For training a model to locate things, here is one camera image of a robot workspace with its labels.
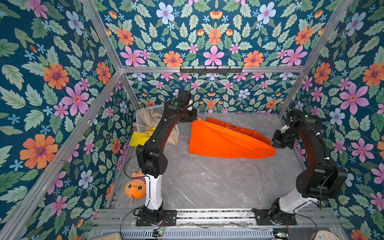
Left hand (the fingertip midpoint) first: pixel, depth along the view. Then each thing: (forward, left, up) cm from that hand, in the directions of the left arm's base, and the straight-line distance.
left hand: (196, 113), depth 84 cm
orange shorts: (-9, -7, -12) cm, 16 cm away
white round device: (-59, -55, -22) cm, 84 cm away
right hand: (-19, -41, -7) cm, 46 cm away
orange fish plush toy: (-34, +33, -17) cm, 50 cm away
